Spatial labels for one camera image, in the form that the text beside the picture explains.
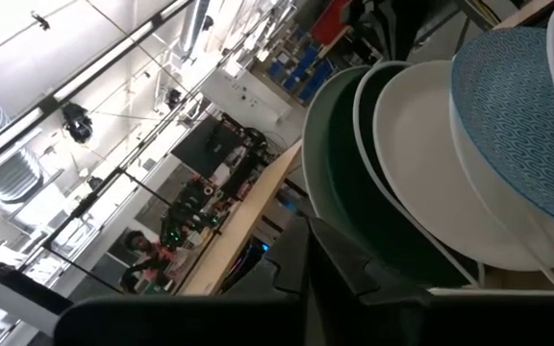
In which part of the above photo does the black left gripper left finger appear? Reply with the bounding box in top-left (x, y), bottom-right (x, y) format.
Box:
top-left (53, 214), bottom-right (311, 346)

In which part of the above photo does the white wire dish rack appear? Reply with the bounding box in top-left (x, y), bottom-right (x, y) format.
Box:
top-left (352, 0), bottom-right (554, 293)

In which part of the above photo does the white plate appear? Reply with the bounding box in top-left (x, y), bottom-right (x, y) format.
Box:
top-left (371, 59), bottom-right (554, 273)

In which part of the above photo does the long wooden desk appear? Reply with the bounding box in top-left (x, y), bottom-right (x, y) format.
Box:
top-left (174, 137), bottom-right (306, 297)

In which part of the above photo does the blue patterned plate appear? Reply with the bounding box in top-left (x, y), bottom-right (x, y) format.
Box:
top-left (448, 25), bottom-right (554, 271)

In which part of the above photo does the black monitor panel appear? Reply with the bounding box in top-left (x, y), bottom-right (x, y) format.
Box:
top-left (169, 114), bottom-right (259, 180)

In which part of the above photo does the blue storage bin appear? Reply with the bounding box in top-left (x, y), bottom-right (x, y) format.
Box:
top-left (265, 58), bottom-right (291, 82)
top-left (300, 60), bottom-right (337, 105)
top-left (281, 45), bottom-right (320, 92)

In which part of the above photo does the computer with blue light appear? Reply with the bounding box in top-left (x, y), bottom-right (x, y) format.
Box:
top-left (276, 187), bottom-right (307, 217)

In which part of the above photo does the red cabinet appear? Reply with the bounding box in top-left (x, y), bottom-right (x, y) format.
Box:
top-left (309, 0), bottom-right (354, 48)

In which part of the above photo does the black ceiling camera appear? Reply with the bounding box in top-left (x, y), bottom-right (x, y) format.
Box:
top-left (60, 101), bottom-right (95, 145)

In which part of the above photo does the dark green plate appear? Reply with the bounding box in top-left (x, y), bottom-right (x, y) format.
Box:
top-left (325, 64), bottom-right (480, 289)

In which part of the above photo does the pale green plate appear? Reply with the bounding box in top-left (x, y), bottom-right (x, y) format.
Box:
top-left (300, 64), bottom-right (373, 241)

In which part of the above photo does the person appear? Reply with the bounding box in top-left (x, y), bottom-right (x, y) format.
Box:
top-left (119, 229), bottom-right (183, 295)

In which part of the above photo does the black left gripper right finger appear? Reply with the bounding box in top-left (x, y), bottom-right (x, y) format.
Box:
top-left (305, 216), bottom-right (554, 346)

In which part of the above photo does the white tower device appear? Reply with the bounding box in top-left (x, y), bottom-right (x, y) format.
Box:
top-left (0, 261), bottom-right (75, 337)

